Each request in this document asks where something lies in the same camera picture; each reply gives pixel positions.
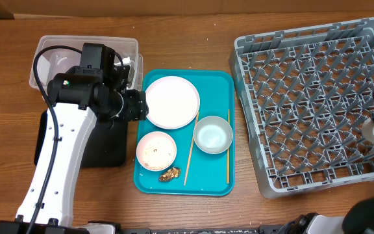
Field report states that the small white cup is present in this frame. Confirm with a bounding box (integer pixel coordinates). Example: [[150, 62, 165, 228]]
[[362, 118, 374, 143]]

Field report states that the pink bowl with rice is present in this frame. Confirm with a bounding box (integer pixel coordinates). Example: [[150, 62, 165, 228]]
[[136, 131, 177, 172]]

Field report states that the brown food scrap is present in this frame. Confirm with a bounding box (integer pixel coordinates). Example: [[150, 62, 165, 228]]
[[158, 167, 181, 182]]

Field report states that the grey-green bowl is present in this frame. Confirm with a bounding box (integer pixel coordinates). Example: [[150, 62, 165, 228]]
[[193, 116, 234, 155]]

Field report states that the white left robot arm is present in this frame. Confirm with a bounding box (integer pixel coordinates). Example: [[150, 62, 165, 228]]
[[0, 73, 148, 233]]

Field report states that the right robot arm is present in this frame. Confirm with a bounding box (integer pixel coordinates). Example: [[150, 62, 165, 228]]
[[279, 115, 374, 234]]

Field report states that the grey dishwasher rack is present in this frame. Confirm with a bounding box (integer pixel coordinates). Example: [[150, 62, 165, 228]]
[[229, 18, 374, 198]]

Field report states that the large white plate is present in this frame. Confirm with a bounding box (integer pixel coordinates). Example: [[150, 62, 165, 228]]
[[145, 76, 200, 130]]

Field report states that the crumpled white paper napkin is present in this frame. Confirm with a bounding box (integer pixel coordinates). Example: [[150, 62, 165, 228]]
[[123, 57, 132, 89]]

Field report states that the black rectangular tray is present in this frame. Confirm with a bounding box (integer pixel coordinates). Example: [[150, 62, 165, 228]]
[[34, 103, 127, 172]]

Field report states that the left wooden chopstick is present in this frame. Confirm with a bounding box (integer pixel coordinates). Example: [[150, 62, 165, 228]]
[[183, 111, 199, 186]]

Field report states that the wooden chopstick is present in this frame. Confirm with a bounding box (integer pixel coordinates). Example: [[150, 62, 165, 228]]
[[226, 109, 231, 184], [183, 111, 199, 186]]

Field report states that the teal serving tray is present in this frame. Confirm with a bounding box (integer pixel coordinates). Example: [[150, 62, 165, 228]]
[[134, 69, 235, 196]]

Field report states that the right wooden chopstick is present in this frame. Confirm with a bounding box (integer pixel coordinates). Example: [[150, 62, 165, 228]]
[[226, 109, 231, 184]]

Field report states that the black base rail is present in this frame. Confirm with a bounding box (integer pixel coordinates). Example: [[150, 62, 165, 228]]
[[86, 220, 292, 234]]

